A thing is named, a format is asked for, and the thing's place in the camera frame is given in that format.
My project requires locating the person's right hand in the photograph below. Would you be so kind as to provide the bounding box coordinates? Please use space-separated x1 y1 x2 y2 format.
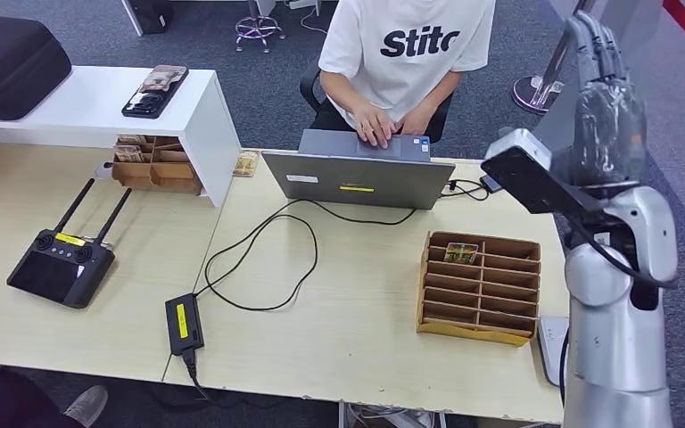
352 103 400 150

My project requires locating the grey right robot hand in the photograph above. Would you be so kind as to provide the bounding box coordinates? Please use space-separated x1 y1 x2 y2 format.
561 10 649 188

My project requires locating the person's left hand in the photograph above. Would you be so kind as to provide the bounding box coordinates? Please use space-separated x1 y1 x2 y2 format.
401 106 435 137

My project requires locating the colourful room key card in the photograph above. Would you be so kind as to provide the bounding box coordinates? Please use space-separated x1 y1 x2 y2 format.
442 241 480 266

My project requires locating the person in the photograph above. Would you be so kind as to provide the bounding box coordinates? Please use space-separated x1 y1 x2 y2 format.
318 0 498 150

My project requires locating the patterned card on desk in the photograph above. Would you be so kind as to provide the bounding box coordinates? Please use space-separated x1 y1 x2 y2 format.
233 150 261 178

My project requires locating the large wooden card organizer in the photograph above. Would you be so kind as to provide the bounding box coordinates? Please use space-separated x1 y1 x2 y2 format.
416 230 543 348

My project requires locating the white card reader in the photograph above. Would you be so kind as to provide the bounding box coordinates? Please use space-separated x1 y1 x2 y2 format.
537 316 569 388

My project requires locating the person's shoe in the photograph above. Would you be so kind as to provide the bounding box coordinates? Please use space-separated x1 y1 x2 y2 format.
62 385 109 428

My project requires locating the person's leg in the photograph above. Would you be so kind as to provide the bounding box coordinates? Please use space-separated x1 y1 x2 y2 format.
0 366 67 428

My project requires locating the grey laptop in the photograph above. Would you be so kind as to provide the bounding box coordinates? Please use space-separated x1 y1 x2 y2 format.
260 128 456 210

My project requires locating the black office chair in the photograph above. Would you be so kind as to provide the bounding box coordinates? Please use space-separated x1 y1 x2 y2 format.
299 62 455 146

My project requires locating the chrome stool base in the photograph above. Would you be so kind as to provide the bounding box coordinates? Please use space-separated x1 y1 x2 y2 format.
235 0 286 54

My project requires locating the small wooden organizer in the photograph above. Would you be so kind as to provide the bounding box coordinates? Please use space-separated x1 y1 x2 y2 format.
111 134 203 196

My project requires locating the black smartphone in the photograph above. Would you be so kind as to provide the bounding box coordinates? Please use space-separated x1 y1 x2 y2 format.
120 64 189 119

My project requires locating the black computer tower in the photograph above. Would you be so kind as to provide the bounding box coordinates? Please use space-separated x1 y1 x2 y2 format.
120 0 175 37

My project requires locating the black power adapter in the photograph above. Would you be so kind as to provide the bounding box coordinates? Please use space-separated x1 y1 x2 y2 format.
164 293 205 357

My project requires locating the white desk shelf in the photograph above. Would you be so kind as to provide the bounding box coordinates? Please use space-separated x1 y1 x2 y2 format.
0 66 242 208

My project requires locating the black remote controller with antennas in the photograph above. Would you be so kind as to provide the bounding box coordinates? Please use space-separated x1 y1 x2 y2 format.
5 178 133 310

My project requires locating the black carry case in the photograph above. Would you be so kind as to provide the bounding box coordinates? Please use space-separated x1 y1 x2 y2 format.
0 12 73 128

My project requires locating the black hard drive cable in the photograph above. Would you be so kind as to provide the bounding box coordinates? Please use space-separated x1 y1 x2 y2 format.
440 178 490 202

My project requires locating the chrome stanchion post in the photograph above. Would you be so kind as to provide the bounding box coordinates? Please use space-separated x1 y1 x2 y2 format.
512 0 592 115

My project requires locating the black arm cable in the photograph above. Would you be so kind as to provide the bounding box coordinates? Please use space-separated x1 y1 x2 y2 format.
557 212 678 408

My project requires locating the black laptop power cable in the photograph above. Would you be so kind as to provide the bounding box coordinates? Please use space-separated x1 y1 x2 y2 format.
193 199 417 312

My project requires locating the black mains cord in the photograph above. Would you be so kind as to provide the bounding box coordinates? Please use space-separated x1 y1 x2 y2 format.
181 350 219 404

